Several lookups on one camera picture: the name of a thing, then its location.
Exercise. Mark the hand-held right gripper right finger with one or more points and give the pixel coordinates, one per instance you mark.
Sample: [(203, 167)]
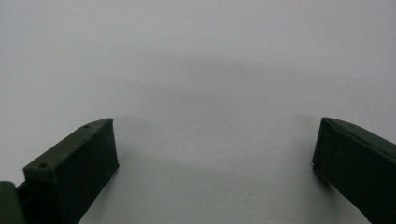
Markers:
[(358, 165)]

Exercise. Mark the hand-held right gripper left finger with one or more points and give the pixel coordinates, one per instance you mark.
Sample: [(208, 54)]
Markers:
[(71, 174)]

